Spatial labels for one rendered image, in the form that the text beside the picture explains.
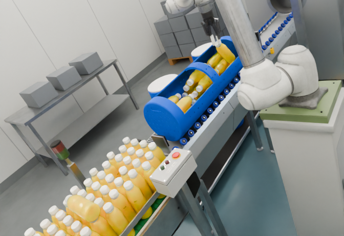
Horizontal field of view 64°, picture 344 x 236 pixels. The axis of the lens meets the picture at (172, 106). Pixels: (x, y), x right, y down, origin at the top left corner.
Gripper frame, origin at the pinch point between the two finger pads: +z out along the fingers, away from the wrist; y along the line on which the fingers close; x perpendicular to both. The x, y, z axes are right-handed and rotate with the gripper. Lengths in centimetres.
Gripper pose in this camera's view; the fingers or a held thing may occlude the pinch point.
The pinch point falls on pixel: (215, 40)
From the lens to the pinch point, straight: 194.6
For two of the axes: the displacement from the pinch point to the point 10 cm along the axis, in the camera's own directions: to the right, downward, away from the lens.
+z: 3.7, 8.2, 4.5
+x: -5.8, 5.8, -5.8
